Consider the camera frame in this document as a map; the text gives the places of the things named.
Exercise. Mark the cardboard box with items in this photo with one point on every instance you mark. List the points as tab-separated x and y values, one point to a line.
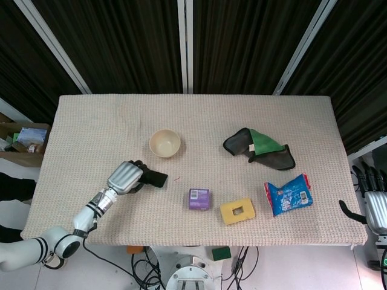
22	145

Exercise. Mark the green block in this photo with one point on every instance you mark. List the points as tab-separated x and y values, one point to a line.
221	252

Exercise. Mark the beige bowl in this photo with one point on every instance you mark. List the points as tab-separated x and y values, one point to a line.
165	143

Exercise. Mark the orange block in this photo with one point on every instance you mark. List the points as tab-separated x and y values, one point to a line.
134	249

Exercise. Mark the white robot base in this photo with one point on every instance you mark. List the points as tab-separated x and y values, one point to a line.
189	272

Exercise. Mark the purple small box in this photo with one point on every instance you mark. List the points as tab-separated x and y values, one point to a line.
199	199

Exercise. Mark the beige woven tablecloth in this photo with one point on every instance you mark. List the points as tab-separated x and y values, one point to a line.
193	169

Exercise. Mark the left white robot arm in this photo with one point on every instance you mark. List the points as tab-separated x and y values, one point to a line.
57	232

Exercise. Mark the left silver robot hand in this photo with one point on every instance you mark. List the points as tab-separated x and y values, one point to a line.
125	178

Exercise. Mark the white frame post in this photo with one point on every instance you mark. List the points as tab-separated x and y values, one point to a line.
53	45
185	45
305	45

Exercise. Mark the teal blue smartphone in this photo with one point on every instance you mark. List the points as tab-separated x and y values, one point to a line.
156	178

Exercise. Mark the green and grey cloth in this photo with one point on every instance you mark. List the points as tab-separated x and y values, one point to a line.
260	148

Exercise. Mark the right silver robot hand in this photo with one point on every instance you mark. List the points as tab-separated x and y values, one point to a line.
373	199

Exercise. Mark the yellow sponge with hole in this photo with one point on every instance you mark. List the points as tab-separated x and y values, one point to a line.
237	211

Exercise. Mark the black curtain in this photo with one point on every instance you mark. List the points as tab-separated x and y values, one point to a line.
127	45

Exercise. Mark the blue snack bag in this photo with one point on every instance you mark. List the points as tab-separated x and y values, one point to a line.
288	194

